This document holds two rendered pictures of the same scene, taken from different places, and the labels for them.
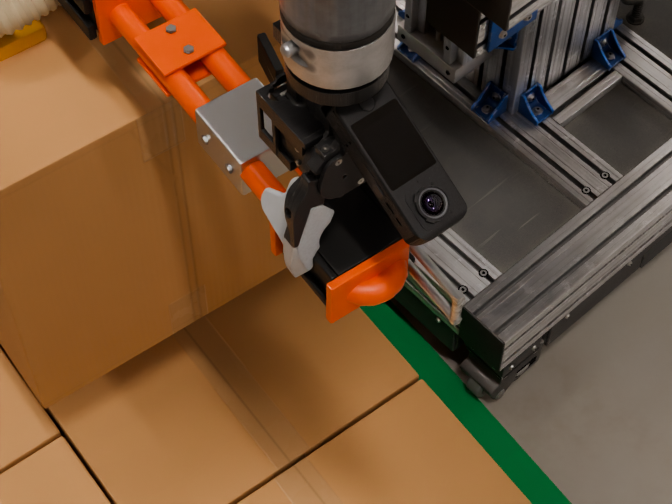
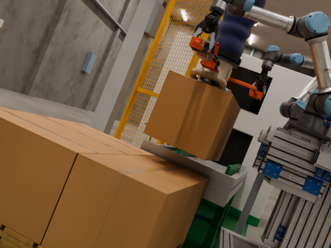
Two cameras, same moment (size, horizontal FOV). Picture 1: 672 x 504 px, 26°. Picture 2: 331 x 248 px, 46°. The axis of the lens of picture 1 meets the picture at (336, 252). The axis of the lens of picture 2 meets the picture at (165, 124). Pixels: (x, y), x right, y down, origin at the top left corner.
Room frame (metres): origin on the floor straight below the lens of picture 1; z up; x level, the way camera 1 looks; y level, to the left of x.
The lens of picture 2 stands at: (-0.61, -1.54, 0.79)
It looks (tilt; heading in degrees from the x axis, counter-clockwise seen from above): 0 degrees down; 51
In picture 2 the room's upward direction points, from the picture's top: 22 degrees clockwise
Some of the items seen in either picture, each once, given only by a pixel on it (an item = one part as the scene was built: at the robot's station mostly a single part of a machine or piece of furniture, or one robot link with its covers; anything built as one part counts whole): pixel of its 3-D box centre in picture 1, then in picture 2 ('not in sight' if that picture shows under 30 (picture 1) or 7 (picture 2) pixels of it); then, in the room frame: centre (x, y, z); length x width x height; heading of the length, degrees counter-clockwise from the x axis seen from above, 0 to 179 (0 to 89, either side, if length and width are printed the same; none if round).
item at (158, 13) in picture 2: not in sight; (155, 20); (1.34, 1.64, 1.62); 0.20 x 0.05 x 0.30; 37
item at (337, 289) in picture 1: (338, 247); (198, 45); (0.62, 0.00, 1.20); 0.08 x 0.07 x 0.05; 35
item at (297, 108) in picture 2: not in sight; (301, 110); (1.72, 0.06, 1.20); 0.13 x 0.12 x 0.14; 68
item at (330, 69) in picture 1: (333, 34); (217, 6); (0.64, 0.00, 1.42); 0.08 x 0.08 x 0.05
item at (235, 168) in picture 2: not in sight; (237, 170); (2.68, 1.16, 0.60); 1.60 x 0.11 x 0.09; 37
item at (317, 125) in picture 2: not in sight; (310, 122); (1.35, -0.28, 1.09); 0.15 x 0.15 x 0.10
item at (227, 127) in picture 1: (249, 136); (204, 54); (0.74, 0.07, 1.20); 0.07 x 0.07 x 0.04; 35
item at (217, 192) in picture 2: not in sight; (181, 176); (1.29, 0.46, 0.47); 0.70 x 0.03 x 0.15; 127
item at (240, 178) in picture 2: not in sight; (237, 182); (2.43, 0.90, 0.50); 2.31 x 0.05 x 0.19; 37
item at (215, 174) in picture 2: not in sight; (186, 162); (1.29, 0.46, 0.58); 0.70 x 0.03 x 0.06; 127
